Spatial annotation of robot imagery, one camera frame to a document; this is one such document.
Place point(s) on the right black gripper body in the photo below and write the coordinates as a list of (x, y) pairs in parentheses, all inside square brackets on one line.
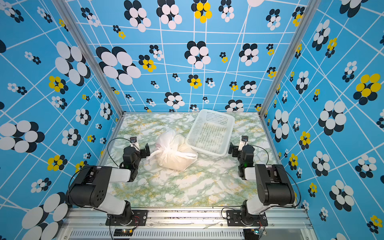
[(235, 150)]

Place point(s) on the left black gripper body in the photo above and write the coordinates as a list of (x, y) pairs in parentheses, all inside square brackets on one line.
[(142, 151)]

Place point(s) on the white plastic bag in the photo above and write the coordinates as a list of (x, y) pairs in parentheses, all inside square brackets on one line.
[(172, 152)]

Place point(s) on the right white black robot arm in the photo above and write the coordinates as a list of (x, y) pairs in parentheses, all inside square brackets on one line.
[(272, 181)]

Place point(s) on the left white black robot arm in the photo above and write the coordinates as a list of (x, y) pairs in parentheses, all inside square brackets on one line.
[(90, 187)]

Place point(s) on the white plastic basket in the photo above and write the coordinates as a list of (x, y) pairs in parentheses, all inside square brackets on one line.
[(211, 133)]

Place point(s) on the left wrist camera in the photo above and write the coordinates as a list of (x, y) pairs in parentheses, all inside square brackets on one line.
[(134, 143)]

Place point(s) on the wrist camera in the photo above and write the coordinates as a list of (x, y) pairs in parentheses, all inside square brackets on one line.
[(244, 139), (134, 143)]

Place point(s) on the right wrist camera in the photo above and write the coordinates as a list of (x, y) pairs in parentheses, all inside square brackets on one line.
[(244, 139)]

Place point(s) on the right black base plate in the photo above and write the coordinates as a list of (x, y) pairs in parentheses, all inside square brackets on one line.
[(246, 219)]

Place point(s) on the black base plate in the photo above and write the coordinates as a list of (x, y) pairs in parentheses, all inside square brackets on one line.
[(246, 219), (132, 218)]

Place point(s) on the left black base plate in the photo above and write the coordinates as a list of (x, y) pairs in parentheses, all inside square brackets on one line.
[(132, 218)]

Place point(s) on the aluminium front rail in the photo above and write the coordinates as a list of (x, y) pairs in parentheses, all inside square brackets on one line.
[(207, 223)]

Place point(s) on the right aluminium corner post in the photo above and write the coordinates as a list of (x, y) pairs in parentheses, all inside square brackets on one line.
[(296, 40)]

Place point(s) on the aluminium corner post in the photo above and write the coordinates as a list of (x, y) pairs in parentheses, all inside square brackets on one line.
[(296, 40), (80, 40)]

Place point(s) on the left aluminium corner post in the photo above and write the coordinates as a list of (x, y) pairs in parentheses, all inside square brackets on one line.
[(80, 40)]

